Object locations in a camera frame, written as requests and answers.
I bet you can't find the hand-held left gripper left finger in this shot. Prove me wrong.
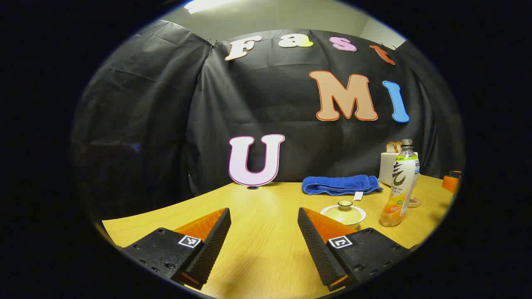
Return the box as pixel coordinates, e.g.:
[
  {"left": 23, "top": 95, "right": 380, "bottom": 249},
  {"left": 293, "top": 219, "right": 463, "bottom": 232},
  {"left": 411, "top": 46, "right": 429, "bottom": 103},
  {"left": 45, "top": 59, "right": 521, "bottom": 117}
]
[{"left": 123, "top": 208, "right": 232, "bottom": 290}]

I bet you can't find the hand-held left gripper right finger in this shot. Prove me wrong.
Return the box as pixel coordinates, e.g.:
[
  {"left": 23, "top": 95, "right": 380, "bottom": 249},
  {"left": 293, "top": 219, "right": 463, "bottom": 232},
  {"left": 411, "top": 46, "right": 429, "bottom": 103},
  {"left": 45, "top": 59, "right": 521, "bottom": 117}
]
[{"left": 298, "top": 207, "right": 412, "bottom": 291}]

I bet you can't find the white teacup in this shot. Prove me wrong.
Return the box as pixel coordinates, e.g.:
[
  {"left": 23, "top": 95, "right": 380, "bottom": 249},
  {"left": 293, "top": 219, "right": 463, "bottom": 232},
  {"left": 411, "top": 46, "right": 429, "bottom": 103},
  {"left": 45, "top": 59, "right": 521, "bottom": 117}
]
[{"left": 320, "top": 205, "right": 367, "bottom": 230}]

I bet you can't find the white teacup lid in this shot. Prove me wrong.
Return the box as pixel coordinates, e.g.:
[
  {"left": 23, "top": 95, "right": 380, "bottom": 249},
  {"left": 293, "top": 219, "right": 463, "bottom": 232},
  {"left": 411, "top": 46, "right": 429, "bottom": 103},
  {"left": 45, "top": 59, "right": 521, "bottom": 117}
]
[{"left": 324, "top": 200, "right": 363, "bottom": 222}]

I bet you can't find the labelled plastic water bottle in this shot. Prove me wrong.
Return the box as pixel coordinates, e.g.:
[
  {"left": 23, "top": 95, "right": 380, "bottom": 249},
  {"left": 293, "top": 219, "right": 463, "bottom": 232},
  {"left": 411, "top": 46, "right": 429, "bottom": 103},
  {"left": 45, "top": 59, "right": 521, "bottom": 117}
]
[{"left": 379, "top": 139, "right": 420, "bottom": 227}]

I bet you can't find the white toaster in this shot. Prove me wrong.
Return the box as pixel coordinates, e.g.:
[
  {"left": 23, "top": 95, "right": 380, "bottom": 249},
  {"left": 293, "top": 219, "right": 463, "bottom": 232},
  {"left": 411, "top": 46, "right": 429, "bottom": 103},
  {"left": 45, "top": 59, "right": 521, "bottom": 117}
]
[{"left": 379, "top": 152, "right": 418, "bottom": 186}]

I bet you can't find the blue towel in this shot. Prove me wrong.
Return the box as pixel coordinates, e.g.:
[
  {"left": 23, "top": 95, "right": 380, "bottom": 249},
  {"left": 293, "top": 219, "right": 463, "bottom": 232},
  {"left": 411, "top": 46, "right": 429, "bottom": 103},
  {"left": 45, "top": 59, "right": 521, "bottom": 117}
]
[{"left": 302, "top": 175, "right": 384, "bottom": 201}]

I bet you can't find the black backdrop cloth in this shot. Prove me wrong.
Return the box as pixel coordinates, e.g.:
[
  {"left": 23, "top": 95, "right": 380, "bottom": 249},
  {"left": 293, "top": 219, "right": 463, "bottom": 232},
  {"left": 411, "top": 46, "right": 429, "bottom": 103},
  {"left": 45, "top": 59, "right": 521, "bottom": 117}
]
[{"left": 71, "top": 19, "right": 465, "bottom": 221}]

